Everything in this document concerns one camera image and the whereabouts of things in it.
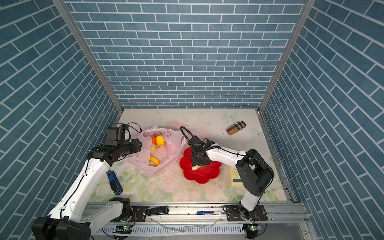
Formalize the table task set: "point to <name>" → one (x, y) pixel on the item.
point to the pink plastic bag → (161, 148)
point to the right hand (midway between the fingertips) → (194, 160)
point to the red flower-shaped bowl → (202, 175)
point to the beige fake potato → (195, 167)
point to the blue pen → (205, 213)
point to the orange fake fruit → (153, 139)
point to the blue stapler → (114, 183)
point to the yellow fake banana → (155, 160)
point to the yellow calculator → (235, 178)
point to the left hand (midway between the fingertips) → (139, 143)
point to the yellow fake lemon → (160, 140)
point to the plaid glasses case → (235, 127)
